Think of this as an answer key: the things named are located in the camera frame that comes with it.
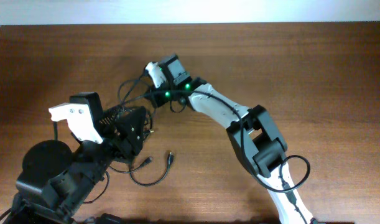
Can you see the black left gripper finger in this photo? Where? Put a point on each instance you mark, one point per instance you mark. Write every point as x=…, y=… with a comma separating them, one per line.
x=111, y=118
x=130, y=125

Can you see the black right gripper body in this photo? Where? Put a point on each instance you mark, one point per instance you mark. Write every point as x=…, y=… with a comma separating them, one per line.
x=157, y=98

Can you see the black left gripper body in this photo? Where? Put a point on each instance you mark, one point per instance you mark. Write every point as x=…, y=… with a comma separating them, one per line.
x=115, y=145

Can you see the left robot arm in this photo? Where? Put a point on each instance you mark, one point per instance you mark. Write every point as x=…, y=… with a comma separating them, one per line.
x=56, y=181

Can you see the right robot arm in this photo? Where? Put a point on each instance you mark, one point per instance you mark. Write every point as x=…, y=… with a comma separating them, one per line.
x=257, y=142

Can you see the black object at table edge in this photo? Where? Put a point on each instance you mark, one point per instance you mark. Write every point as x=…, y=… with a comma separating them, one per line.
x=104, y=219

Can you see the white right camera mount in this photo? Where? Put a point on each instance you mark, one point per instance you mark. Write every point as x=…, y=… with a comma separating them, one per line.
x=156, y=74

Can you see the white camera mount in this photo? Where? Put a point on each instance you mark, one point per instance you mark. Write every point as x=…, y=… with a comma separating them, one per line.
x=156, y=74
x=79, y=120

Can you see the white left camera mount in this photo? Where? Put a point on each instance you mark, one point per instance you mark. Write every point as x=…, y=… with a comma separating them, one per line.
x=79, y=120

